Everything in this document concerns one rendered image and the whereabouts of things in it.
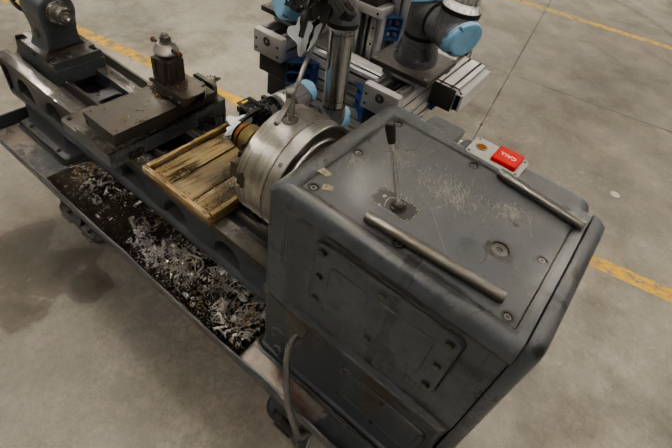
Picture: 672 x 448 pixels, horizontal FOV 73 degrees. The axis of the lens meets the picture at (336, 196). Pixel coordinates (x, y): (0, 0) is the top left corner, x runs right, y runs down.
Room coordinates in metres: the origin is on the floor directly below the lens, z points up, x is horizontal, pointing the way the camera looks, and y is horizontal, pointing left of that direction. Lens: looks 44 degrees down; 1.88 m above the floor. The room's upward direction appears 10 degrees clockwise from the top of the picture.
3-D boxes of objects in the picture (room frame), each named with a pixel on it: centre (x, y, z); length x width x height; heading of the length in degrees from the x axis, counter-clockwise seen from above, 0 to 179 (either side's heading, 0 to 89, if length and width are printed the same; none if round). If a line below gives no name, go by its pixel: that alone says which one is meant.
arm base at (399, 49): (1.47, -0.18, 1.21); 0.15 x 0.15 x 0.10
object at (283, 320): (0.71, -0.22, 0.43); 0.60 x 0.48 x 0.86; 59
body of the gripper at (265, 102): (1.11, 0.27, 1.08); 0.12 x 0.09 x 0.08; 148
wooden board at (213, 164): (1.05, 0.38, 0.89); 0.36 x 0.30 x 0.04; 149
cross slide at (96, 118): (1.24, 0.65, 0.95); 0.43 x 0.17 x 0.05; 149
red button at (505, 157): (0.86, -0.37, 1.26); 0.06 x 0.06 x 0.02; 59
